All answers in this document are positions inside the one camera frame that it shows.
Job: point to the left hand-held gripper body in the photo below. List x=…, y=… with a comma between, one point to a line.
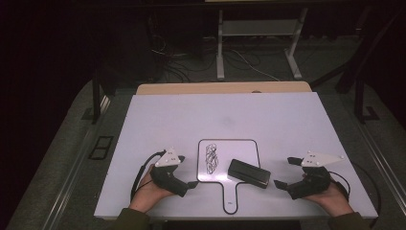
x=167, y=179

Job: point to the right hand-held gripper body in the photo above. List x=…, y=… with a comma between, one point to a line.
x=314, y=183

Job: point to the black whiteboard eraser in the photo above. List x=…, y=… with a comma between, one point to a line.
x=249, y=173

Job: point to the white paddle whiteboard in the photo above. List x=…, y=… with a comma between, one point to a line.
x=234, y=153

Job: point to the person's right hand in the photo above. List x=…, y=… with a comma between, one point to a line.
x=333, y=202

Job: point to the person's left hand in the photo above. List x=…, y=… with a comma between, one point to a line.
x=146, y=196

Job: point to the white table cover board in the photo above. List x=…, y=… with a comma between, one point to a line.
x=223, y=118

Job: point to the wooden table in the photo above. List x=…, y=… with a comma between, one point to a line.
x=223, y=87

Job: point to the black metal stand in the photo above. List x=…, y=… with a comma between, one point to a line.
x=359, y=99
x=95, y=96

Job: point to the white metal stand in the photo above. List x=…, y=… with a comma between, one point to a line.
x=220, y=48

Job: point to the black floor frame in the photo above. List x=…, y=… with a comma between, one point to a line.
x=95, y=152

